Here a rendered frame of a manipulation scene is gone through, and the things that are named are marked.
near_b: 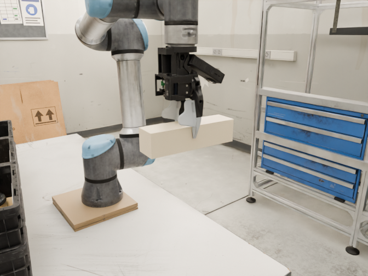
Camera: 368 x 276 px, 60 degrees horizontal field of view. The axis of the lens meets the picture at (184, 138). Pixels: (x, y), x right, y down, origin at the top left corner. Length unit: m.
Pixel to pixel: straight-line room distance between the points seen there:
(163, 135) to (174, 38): 0.21
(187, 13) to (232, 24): 3.09
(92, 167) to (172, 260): 0.42
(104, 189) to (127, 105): 0.31
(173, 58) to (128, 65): 0.45
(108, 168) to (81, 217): 0.18
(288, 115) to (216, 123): 1.54
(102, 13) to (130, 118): 0.48
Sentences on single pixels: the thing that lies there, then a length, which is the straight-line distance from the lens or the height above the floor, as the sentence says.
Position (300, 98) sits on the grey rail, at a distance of 2.22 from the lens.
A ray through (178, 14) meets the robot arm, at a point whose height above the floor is 1.34.
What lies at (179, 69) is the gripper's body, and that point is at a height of 1.23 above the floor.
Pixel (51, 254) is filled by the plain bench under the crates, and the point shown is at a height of 0.70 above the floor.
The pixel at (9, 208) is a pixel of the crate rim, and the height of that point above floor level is 0.93.
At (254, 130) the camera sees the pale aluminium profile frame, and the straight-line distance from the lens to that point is 2.49.
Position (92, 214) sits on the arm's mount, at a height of 0.73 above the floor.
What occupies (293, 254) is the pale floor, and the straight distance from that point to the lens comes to 2.22.
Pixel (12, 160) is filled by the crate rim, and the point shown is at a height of 0.93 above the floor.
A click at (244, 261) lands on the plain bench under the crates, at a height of 0.70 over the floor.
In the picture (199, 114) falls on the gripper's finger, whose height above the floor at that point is 1.13.
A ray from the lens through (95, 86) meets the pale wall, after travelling 4.40.
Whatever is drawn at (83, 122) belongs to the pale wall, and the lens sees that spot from 4.41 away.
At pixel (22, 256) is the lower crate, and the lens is 0.90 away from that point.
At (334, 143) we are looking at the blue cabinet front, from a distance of 2.18.
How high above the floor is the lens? 1.30
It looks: 18 degrees down
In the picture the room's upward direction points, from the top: straight up
